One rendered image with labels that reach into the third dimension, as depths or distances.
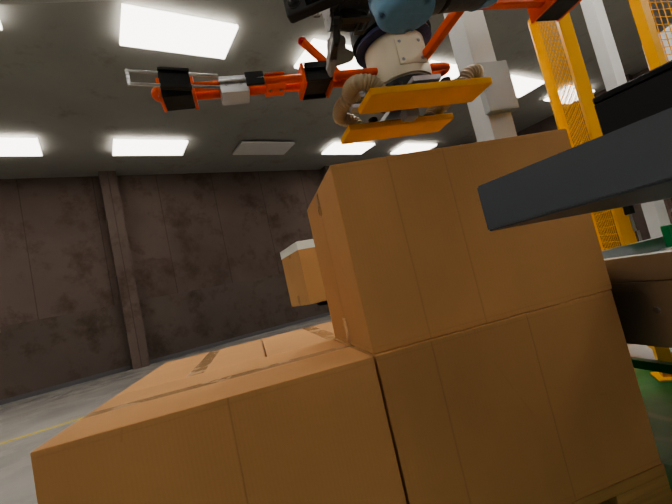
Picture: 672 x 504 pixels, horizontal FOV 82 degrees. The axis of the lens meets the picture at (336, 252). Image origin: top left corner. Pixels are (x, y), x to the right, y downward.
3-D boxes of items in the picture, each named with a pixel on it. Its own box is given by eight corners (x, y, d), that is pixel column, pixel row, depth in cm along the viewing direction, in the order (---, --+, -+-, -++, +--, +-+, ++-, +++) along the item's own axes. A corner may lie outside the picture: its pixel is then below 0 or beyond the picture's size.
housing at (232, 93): (249, 104, 102) (246, 88, 102) (250, 90, 95) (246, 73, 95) (222, 106, 100) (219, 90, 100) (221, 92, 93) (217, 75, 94)
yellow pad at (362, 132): (438, 132, 127) (434, 118, 127) (454, 117, 117) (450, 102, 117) (341, 145, 118) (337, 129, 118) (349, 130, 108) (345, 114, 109)
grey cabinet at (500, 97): (514, 111, 230) (501, 64, 232) (520, 107, 224) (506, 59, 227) (485, 115, 225) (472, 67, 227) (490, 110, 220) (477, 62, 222)
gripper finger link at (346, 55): (353, 80, 88) (357, 36, 81) (329, 82, 86) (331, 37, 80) (349, 74, 90) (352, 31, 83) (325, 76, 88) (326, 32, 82)
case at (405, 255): (506, 293, 129) (476, 179, 132) (613, 289, 90) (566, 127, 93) (335, 337, 116) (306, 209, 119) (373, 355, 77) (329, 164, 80)
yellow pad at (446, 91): (471, 102, 108) (467, 86, 109) (493, 82, 99) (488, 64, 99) (358, 115, 100) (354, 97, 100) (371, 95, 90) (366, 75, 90)
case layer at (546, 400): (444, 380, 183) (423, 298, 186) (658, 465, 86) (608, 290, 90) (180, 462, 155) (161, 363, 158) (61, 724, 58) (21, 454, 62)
